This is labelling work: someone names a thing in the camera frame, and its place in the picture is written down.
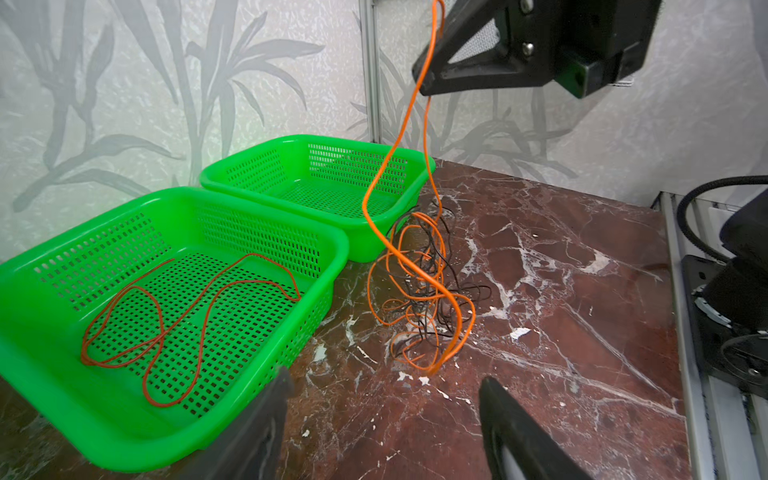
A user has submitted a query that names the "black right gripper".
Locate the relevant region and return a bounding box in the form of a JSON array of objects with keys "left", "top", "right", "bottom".
[{"left": 412, "top": 0, "right": 661, "bottom": 99}]

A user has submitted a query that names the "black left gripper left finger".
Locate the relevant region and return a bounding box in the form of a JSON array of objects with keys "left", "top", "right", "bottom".
[{"left": 179, "top": 367, "right": 294, "bottom": 479}]

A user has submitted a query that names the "orange cable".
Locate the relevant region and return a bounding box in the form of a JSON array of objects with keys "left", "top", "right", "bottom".
[{"left": 361, "top": 0, "right": 477, "bottom": 376}]

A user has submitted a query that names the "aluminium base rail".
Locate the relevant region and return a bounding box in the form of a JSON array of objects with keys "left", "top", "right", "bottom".
[{"left": 653, "top": 192, "right": 767, "bottom": 479}]

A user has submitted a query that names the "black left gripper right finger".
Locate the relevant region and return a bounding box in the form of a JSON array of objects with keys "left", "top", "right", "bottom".
[{"left": 479, "top": 376, "right": 589, "bottom": 479}]

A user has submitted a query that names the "aluminium frame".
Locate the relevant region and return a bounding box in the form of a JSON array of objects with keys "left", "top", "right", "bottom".
[{"left": 359, "top": 0, "right": 383, "bottom": 143}]

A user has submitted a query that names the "green plastic basket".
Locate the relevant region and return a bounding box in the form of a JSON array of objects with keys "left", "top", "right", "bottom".
[
  {"left": 200, "top": 135, "right": 436, "bottom": 263},
  {"left": 1, "top": 187, "right": 349, "bottom": 473}
]

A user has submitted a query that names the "middle green plastic basket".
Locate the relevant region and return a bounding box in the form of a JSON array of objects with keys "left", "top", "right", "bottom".
[{"left": 1, "top": 187, "right": 349, "bottom": 473}]

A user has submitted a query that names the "right green plastic basket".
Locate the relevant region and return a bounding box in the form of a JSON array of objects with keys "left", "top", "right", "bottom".
[{"left": 200, "top": 135, "right": 436, "bottom": 263}]

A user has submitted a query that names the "tangled cable pile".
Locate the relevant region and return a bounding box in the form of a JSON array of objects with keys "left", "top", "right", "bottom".
[{"left": 365, "top": 206, "right": 493, "bottom": 376}]

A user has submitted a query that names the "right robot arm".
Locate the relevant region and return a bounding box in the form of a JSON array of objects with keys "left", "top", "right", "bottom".
[{"left": 412, "top": 1, "right": 767, "bottom": 396}]

